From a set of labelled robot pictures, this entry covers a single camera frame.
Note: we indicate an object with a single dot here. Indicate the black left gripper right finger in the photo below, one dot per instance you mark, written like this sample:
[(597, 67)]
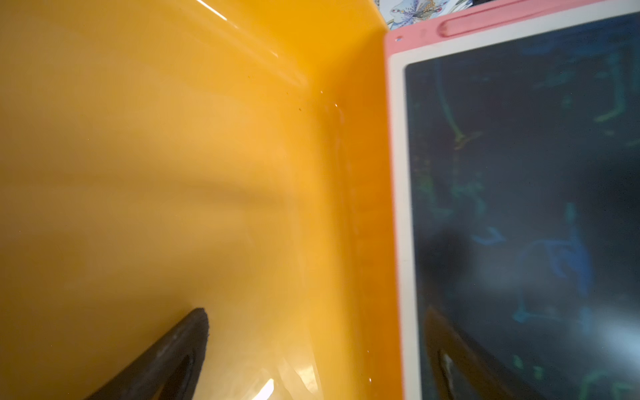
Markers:
[(489, 379)]

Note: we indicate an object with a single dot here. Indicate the yellow plastic storage box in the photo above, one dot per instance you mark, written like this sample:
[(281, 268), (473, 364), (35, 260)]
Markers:
[(162, 156)]

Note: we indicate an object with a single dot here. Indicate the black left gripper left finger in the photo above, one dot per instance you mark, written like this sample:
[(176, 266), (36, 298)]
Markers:
[(169, 369)]

